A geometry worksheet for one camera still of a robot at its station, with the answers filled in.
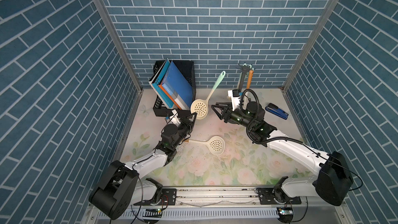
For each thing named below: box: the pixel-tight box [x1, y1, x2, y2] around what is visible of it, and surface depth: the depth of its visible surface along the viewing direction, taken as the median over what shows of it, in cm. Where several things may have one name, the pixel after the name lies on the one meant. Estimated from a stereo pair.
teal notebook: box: [148, 58, 175, 109], surface depth 90 cm
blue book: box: [161, 60, 194, 111], surface depth 100 cm
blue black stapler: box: [264, 102, 289, 120], surface depth 107 cm
